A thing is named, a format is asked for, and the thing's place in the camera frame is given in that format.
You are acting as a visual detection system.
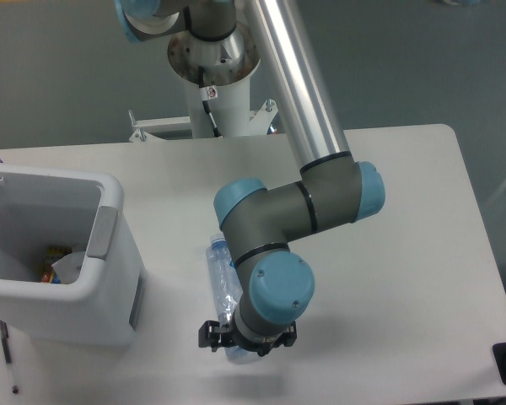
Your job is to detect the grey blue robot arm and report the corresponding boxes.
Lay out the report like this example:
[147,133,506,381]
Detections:
[115,1,385,356]

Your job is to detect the white plastic trash can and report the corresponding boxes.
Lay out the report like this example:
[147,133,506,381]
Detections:
[0,163,146,346]

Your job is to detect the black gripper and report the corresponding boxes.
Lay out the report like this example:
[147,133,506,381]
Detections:
[197,320,298,357]

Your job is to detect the clear plastic water bottle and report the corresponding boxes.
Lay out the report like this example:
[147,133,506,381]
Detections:
[204,232,258,365]

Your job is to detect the black pen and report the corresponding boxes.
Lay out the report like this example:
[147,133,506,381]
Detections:
[0,320,19,395]

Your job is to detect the colourful snack wrapper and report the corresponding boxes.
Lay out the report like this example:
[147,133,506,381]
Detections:
[40,246,72,284]

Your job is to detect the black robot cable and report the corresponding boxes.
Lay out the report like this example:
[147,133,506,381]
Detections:
[196,64,223,138]

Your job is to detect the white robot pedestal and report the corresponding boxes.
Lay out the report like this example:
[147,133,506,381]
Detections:
[129,22,278,143]

